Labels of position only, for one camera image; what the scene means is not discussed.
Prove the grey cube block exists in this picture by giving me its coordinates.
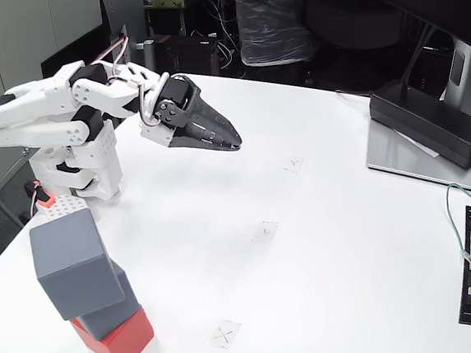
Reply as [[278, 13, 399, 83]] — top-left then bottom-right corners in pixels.
[[28, 206, 128, 323], [72, 254, 145, 341]]

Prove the black computer case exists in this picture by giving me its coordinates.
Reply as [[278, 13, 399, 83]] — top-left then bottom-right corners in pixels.
[[152, 29, 222, 81]]

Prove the clear tape with Y mark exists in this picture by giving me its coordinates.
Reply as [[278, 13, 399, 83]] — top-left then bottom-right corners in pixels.
[[282, 155, 305, 176]]

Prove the black desktop computer tower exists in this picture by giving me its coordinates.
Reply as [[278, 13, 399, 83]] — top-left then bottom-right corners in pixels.
[[35, 0, 153, 85]]

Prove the plastic-wrapped black bin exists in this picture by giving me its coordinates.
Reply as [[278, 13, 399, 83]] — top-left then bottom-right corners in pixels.
[[229, 0, 320, 69]]

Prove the clear tape with pen mark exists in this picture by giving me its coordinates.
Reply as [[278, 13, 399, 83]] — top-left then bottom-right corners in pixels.
[[249, 219, 281, 242]]

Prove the silver monitor stand base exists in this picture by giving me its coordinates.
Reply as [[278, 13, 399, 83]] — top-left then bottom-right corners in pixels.
[[362, 109, 471, 209]]

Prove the white paper sheet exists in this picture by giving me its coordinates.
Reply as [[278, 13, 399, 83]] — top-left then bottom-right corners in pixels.
[[395, 125, 441, 161]]

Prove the black power adapter brick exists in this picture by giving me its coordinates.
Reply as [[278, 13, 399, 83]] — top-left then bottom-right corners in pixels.
[[366, 72, 471, 178]]

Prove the clear tape with X mark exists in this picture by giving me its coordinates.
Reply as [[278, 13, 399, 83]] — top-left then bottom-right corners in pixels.
[[206, 318, 244, 352]]

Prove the red cube block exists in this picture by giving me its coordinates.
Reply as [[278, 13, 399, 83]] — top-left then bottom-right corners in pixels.
[[68, 305, 158, 353]]

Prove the silver monitor stand neck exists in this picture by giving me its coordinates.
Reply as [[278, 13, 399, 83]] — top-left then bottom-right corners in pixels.
[[437, 38, 471, 116]]

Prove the silver metal post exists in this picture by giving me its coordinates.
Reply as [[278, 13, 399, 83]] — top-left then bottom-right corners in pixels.
[[136, 39, 157, 77]]

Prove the orange cable connector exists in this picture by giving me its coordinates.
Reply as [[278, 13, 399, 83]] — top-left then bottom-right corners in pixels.
[[24, 179, 56, 211]]

